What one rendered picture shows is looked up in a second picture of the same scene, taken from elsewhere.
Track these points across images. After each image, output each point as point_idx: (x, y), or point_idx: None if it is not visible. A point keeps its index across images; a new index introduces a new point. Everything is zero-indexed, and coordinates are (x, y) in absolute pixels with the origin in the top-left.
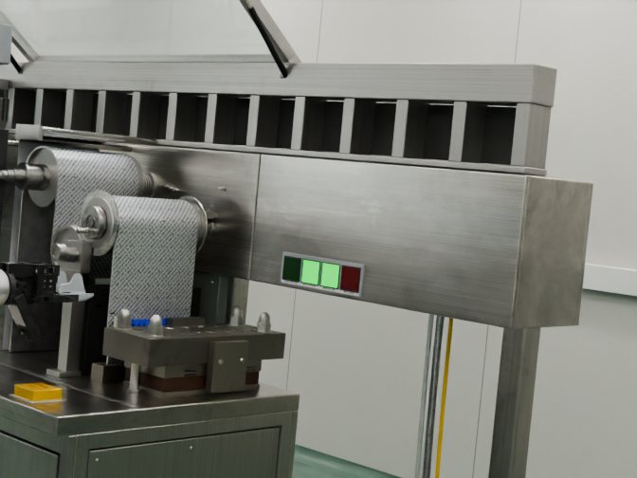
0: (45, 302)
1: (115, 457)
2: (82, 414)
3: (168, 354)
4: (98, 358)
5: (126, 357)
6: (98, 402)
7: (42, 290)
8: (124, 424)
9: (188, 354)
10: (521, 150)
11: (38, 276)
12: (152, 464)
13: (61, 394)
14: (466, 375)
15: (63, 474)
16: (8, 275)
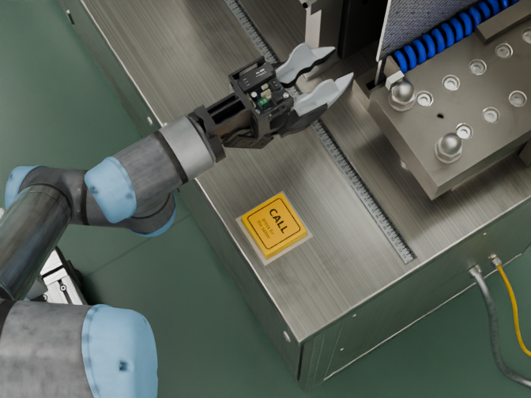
0: (273, 134)
1: (378, 300)
2: (333, 321)
3: (465, 175)
4: (364, 37)
5: (402, 156)
6: (356, 240)
7: (267, 131)
8: (391, 287)
9: (498, 155)
10: None
11: (258, 126)
12: (427, 271)
13: (305, 234)
14: None
15: (310, 339)
16: (209, 143)
